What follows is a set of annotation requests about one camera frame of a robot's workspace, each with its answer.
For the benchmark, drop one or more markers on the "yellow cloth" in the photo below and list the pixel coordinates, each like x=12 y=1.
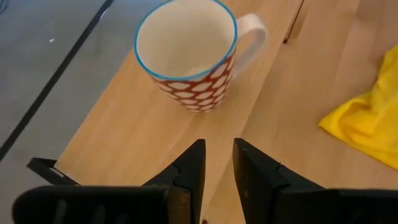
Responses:
x=370 y=124

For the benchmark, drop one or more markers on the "red white patterned mug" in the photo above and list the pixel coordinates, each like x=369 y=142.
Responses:
x=186 y=40

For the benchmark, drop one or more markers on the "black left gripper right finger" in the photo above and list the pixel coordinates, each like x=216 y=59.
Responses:
x=295 y=208

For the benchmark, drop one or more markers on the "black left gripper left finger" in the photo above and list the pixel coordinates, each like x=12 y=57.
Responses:
x=140 y=208

